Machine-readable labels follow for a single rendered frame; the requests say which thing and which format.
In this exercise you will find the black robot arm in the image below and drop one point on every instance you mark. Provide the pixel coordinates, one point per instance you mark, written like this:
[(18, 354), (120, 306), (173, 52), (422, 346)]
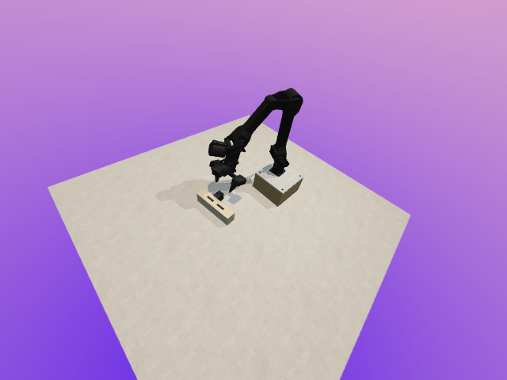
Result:
[(290, 102)]

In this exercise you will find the black two-prong plug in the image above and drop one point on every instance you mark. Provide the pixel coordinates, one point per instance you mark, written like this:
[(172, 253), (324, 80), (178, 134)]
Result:
[(219, 195)]

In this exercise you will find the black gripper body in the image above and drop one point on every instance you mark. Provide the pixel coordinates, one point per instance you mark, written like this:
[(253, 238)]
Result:
[(236, 180)]

